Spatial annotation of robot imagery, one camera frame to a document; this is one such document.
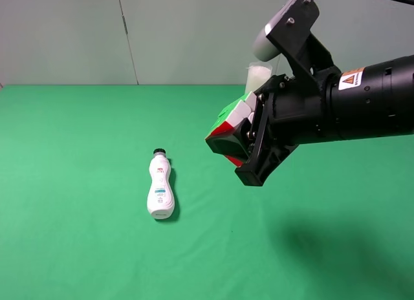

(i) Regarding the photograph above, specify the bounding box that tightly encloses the colourful puzzle cube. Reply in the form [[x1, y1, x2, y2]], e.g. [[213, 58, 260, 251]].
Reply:
[[208, 92, 257, 167]]

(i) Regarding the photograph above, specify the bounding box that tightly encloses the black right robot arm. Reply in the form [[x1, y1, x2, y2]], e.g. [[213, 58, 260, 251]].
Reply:
[[206, 56, 413, 186]]

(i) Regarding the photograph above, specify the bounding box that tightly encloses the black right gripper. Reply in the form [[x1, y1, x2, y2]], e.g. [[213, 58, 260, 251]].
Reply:
[[205, 74, 340, 186]]

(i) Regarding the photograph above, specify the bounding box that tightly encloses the white plastic bottle black cap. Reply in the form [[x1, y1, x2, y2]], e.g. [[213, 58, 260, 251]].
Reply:
[[147, 148, 175, 220]]

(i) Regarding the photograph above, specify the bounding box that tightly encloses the tall white cylindrical candle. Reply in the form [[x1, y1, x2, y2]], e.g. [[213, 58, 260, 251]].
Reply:
[[245, 62, 272, 93]]

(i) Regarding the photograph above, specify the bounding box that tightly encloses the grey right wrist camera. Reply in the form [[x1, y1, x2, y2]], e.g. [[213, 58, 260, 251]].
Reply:
[[252, 0, 334, 84]]

